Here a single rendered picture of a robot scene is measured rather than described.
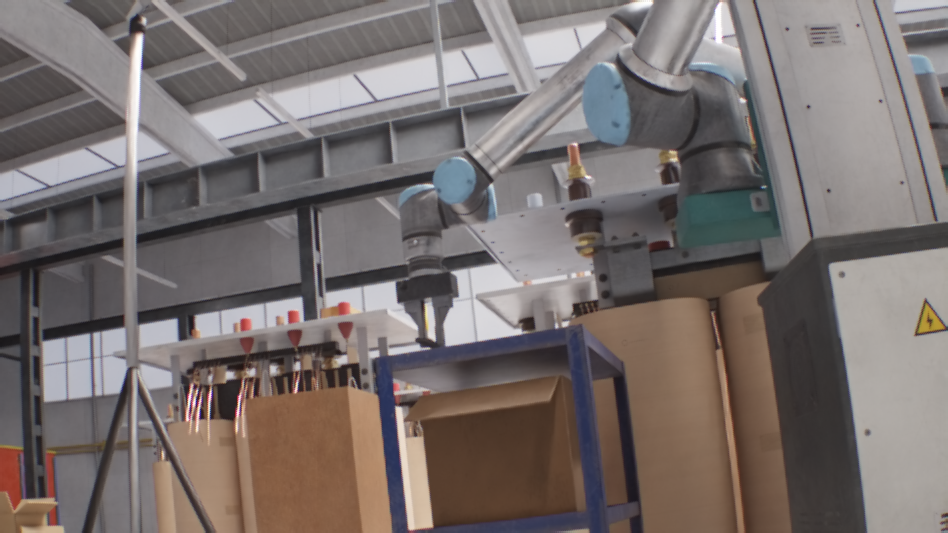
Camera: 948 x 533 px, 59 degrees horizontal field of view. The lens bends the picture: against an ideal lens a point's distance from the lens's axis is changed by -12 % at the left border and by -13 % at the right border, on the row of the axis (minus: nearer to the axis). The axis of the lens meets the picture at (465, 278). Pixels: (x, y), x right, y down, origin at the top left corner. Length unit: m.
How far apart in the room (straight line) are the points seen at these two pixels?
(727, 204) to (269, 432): 1.35
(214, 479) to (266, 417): 2.36
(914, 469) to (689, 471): 1.42
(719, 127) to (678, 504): 1.13
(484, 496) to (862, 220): 0.91
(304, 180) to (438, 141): 1.79
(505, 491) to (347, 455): 0.63
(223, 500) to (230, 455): 0.24
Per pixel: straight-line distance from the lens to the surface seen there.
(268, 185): 12.25
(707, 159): 1.78
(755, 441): 2.59
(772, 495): 2.57
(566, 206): 2.60
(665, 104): 1.71
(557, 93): 2.00
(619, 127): 1.70
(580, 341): 1.85
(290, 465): 2.47
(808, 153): 1.71
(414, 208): 2.11
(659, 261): 2.71
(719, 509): 2.59
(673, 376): 2.56
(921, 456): 1.20
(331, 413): 2.43
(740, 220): 1.75
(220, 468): 4.85
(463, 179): 1.95
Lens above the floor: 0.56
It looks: 14 degrees up
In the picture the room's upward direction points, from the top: 6 degrees counter-clockwise
